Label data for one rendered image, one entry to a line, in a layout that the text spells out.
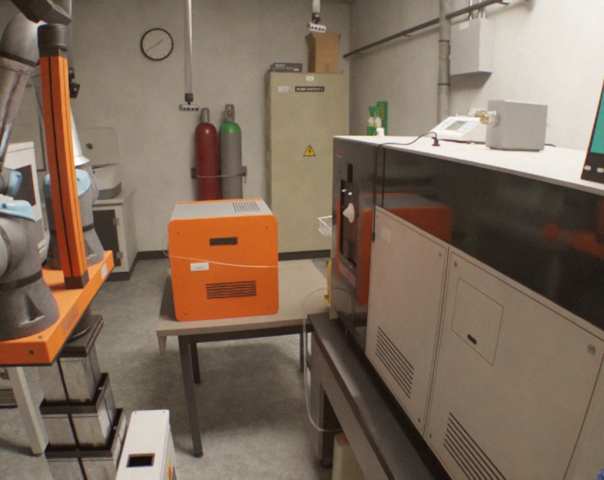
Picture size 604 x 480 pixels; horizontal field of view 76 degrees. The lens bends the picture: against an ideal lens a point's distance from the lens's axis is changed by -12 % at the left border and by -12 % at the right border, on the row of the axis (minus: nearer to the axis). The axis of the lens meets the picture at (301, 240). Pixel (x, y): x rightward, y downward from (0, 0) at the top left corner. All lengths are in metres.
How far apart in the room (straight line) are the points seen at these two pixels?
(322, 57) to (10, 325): 4.09
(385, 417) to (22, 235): 0.97
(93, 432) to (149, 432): 0.19
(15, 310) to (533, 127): 1.20
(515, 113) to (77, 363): 1.19
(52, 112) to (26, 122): 4.09
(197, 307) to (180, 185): 3.08
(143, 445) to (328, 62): 3.97
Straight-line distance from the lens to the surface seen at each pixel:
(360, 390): 1.33
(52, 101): 0.96
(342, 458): 1.87
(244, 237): 1.71
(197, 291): 1.77
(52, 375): 1.11
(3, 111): 1.18
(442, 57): 3.00
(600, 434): 0.67
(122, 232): 4.25
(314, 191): 4.54
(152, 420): 1.32
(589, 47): 2.17
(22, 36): 1.18
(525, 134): 1.19
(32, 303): 0.84
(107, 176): 4.23
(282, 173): 4.44
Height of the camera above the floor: 1.51
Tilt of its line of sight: 16 degrees down
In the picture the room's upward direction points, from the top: straight up
